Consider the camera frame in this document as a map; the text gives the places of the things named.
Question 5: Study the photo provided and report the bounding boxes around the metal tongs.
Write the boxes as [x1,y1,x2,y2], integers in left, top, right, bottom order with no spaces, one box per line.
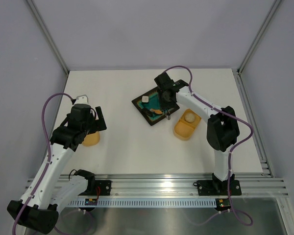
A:
[165,110,171,120]

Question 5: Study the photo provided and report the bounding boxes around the white rice ball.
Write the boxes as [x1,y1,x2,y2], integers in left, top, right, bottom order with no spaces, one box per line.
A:
[184,112,196,123]

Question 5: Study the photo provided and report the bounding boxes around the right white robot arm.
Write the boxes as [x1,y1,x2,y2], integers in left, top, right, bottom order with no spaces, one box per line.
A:
[154,78,240,194]

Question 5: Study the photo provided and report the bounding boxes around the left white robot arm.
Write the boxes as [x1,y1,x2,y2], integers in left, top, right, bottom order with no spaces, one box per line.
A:
[7,104,107,235]

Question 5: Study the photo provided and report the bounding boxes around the orange lunch box lid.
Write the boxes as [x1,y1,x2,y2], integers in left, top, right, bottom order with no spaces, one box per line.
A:
[82,131,100,147]

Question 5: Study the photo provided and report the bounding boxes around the orange lunch box base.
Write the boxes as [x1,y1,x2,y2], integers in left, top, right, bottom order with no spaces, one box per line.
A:
[173,109,201,141]

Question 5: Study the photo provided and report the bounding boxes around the grilled salmon slice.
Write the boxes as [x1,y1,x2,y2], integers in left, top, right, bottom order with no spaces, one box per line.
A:
[152,109,163,115]

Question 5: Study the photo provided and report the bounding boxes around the square teal black plate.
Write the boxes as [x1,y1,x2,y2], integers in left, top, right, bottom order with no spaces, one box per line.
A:
[131,87,180,126]

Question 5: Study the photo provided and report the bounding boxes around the white tofu cube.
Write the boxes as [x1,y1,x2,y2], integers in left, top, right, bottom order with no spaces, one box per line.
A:
[142,96,149,103]

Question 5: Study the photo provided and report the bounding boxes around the black seaweed piece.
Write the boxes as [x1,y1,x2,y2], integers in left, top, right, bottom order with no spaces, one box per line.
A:
[143,109,153,117]

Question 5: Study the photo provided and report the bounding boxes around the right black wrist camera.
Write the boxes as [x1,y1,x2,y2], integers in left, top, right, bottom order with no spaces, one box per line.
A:
[154,72,174,91]

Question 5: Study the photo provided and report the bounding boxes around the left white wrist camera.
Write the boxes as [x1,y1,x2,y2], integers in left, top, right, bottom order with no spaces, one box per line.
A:
[74,94,89,105]

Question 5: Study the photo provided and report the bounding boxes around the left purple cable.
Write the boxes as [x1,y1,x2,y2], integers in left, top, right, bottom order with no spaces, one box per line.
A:
[12,93,96,235]

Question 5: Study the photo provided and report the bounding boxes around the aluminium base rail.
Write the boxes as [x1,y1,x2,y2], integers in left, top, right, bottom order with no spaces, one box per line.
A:
[24,173,289,199]

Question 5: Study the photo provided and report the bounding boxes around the white slotted cable duct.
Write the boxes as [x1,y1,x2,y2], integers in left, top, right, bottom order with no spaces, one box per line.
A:
[68,198,217,208]

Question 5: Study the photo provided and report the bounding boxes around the left aluminium frame post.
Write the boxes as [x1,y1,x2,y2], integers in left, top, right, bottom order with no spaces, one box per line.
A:
[24,0,70,77]

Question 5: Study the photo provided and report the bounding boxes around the aluminium frame post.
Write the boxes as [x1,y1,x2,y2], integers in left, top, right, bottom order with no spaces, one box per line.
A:
[24,0,70,77]
[237,0,284,75]

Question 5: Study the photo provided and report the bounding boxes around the right aluminium frame post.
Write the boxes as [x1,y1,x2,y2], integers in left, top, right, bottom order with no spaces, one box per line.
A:
[237,0,284,75]

